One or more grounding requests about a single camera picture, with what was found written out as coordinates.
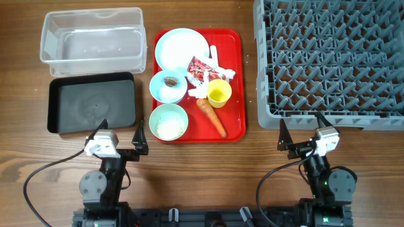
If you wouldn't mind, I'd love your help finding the grey dishwasher rack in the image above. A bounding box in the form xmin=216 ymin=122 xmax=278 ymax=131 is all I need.
xmin=252 ymin=0 xmax=403 ymax=131

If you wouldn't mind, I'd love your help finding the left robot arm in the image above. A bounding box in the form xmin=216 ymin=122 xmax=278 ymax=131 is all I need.
xmin=72 ymin=120 xmax=148 ymax=227

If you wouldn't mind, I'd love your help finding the yellow plastic cup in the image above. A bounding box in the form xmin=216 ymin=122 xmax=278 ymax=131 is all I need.
xmin=207 ymin=79 xmax=232 ymax=108

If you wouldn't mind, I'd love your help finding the white napkin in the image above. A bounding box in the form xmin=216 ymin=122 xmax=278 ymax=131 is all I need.
xmin=188 ymin=59 xmax=235 ymax=98

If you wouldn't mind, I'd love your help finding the brown food scrap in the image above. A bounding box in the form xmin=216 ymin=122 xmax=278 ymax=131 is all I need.
xmin=163 ymin=77 xmax=179 ymax=88

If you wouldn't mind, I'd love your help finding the clear plastic bin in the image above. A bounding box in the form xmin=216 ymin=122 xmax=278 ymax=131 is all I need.
xmin=40 ymin=7 xmax=147 ymax=77

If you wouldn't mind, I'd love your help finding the red serving tray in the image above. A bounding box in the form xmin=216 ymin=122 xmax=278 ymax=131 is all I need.
xmin=171 ymin=28 xmax=246 ymax=144

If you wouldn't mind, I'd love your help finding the red snack wrapper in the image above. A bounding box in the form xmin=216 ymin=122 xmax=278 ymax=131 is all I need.
xmin=186 ymin=57 xmax=226 ymax=87

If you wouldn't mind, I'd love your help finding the light blue plate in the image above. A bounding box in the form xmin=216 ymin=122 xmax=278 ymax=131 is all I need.
xmin=155 ymin=28 xmax=210 ymax=76

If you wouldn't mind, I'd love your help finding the light blue bowl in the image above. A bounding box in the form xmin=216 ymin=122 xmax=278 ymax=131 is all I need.
xmin=149 ymin=70 xmax=187 ymax=103

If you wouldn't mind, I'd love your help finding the black waste tray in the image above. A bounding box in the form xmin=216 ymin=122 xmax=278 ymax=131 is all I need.
xmin=47 ymin=72 xmax=136 ymax=134

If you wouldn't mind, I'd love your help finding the white plastic spoon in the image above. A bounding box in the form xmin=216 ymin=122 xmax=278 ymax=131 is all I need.
xmin=210 ymin=45 xmax=218 ymax=65

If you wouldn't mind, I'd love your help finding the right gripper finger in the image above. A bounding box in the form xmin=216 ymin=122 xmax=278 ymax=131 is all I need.
xmin=277 ymin=119 xmax=294 ymax=151
xmin=314 ymin=112 xmax=338 ymax=131

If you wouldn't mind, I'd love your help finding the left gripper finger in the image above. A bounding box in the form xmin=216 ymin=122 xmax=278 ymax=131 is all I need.
xmin=131 ymin=120 xmax=148 ymax=149
xmin=86 ymin=119 xmax=108 ymax=141

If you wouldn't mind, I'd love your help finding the orange carrot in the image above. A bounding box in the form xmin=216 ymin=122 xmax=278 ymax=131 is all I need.
xmin=196 ymin=98 xmax=227 ymax=137

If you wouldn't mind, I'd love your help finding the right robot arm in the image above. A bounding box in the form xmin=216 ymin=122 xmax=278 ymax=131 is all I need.
xmin=275 ymin=112 xmax=357 ymax=227

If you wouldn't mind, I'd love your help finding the white rice pile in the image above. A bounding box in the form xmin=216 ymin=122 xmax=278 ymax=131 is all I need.
xmin=155 ymin=112 xmax=186 ymax=141

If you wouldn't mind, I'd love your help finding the mint green bowl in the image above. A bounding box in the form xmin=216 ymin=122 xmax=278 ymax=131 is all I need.
xmin=149 ymin=103 xmax=189 ymax=140

